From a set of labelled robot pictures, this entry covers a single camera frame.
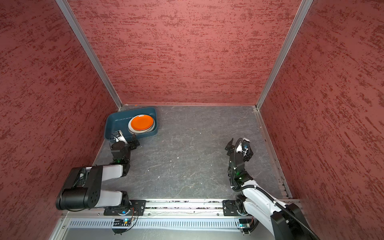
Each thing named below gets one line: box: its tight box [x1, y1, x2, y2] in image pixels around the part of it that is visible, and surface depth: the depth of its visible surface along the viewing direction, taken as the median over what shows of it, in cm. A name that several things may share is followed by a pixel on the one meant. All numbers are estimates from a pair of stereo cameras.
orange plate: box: [131, 114, 154, 131], surface depth 106 cm
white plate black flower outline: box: [128, 114, 156, 134], surface depth 102 cm
